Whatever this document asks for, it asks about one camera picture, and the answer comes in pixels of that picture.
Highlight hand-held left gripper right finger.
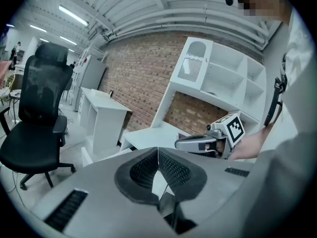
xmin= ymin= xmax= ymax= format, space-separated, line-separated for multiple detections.
xmin=158 ymin=146 xmax=260 ymax=235

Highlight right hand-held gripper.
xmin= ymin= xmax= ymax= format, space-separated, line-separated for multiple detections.
xmin=174 ymin=112 xmax=246 ymax=156

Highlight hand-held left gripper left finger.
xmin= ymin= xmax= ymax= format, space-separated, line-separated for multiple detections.
xmin=31 ymin=146 xmax=179 ymax=238

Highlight white shallow desk drawer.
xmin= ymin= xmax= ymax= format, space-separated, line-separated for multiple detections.
xmin=81 ymin=142 xmax=137 ymax=168

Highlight person's right forearm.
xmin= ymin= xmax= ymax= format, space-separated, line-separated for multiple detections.
xmin=227 ymin=126 xmax=270 ymax=161

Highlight person's right hand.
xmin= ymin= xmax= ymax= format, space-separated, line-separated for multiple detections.
xmin=205 ymin=142 xmax=230 ymax=160

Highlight white side cabinet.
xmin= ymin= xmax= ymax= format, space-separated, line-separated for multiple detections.
xmin=78 ymin=87 xmax=133 ymax=156

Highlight white desk with shelf hutch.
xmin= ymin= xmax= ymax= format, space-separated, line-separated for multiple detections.
xmin=123 ymin=36 xmax=267 ymax=156

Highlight black mesh office chair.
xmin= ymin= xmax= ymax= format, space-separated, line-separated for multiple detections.
xmin=0 ymin=42 xmax=76 ymax=190

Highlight person's white printed t-shirt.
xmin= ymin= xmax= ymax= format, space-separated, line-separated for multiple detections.
xmin=244 ymin=8 xmax=317 ymax=238

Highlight cream long box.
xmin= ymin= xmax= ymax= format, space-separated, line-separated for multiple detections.
xmin=90 ymin=88 xmax=112 ymax=99

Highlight grey tall storage cabinet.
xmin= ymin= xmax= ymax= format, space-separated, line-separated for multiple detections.
xmin=69 ymin=55 xmax=107 ymax=113

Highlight white ceiling pipes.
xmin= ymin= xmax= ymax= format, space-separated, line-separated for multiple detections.
xmin=108 ymin=7 xmax=269 ymax=49

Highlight ceiling strip light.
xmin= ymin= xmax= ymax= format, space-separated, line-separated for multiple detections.
xmin=59 ymin=35 xmax=78 ymax=46
xmin=58 ymin=5 xmax=89 ymax=26
xmin=29 ymin=24 xmax=48 ymax=33

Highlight pink cloth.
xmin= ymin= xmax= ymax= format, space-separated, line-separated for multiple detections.
xmin=0 ymin=60 xmax=13 ymax=84

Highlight person's head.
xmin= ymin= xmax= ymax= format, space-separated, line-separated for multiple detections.
xmin=237 ymin=0 xmax=294 ymax=26

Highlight black chest strap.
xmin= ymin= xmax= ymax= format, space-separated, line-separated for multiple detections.
xmin=264 ymin=74 xmax=288 ymax=126

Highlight yellow wire frame chair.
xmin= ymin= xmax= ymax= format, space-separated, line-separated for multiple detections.
xmin=2 ymin=70 xmax=16 ymax=95

